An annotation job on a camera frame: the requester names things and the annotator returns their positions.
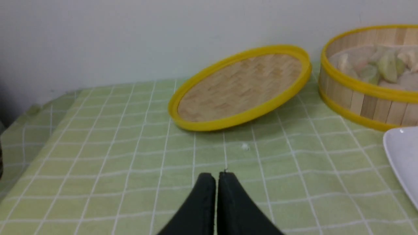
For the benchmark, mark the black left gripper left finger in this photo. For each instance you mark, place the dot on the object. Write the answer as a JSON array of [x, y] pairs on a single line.
[[196, 215]]

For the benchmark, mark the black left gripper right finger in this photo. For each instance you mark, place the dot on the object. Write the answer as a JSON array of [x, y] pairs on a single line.
[[237, 213]]

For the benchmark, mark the white square plate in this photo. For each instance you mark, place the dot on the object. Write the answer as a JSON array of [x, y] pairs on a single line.
[[401, 148]]

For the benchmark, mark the green checkered tablecloth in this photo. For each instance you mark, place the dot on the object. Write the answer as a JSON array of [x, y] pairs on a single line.
[[109, 161]]

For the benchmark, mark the bamboo steamer lid yellow rim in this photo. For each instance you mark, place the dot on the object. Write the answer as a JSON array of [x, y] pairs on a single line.
[[240, 88]]

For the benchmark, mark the bamboo steamer basket yellow rim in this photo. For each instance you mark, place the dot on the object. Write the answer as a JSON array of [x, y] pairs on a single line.
[[372, 106]]

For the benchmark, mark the green dumpling front left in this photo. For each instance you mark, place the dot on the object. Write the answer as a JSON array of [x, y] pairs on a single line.
[[369, 74]]

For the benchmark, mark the green dumpling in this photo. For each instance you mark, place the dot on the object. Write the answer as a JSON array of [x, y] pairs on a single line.
[[387, 66], [400, 66], [369, 74]]

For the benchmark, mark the green dumpling centre right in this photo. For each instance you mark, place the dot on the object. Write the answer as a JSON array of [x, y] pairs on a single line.
[[400, 66]]

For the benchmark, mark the white dumpling centre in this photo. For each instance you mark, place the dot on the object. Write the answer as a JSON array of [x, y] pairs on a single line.
[[412, 60]]

